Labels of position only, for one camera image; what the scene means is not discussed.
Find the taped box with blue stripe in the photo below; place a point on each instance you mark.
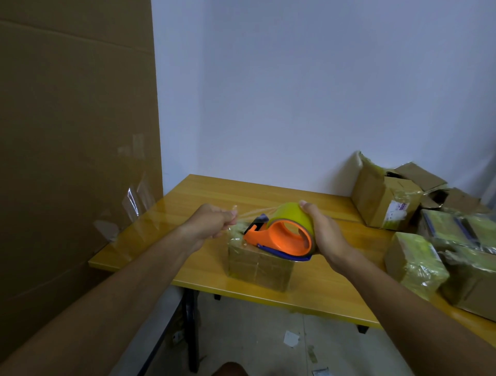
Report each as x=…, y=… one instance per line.
x=441, y=226

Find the black metal table leg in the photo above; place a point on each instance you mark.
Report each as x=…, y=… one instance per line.
x=362, y=329
x=191, y=333

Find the white paper scrap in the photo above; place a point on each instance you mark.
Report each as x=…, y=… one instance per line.
x=291, y=339

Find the taped box with label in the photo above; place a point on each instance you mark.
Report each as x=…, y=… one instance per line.
x=255, y=271

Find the person's left forearm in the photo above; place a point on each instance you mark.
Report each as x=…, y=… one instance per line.
x=97, y=310

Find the row of cardboard boxes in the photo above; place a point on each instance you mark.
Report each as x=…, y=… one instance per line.
x=372, y=197

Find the person's left hand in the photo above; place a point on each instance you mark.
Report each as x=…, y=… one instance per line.
x=209, y=224

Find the large brown cardboard sheet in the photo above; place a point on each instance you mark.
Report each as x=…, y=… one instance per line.
x=77, y=155

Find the white metal shelf rack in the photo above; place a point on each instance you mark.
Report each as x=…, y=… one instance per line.
x=490, y=195

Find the silver foil packet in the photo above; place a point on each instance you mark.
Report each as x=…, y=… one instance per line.
x=322, y=372

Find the person's right hand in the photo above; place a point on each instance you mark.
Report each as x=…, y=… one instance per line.
x=331, y=240

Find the yellow wooden table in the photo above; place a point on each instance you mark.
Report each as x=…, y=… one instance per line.
x=329, y=290

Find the small box with 031 label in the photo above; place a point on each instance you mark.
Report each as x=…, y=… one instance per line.
x=416, y=263

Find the person's right forearm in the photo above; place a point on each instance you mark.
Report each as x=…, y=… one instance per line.
x=426, y=317

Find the person's left leg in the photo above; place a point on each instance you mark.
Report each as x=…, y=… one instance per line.
x=230, y=370

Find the orange dispenser with yellow tape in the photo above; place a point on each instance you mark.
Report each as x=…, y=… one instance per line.
x=283, y=236

